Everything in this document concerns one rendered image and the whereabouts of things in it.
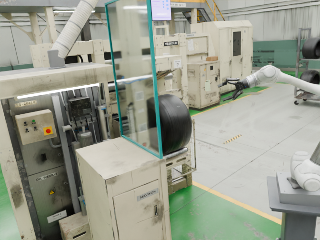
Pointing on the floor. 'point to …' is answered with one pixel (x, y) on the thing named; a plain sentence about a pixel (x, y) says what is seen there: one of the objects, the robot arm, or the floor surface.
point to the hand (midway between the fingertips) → (221, 93)
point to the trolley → (312, 53)
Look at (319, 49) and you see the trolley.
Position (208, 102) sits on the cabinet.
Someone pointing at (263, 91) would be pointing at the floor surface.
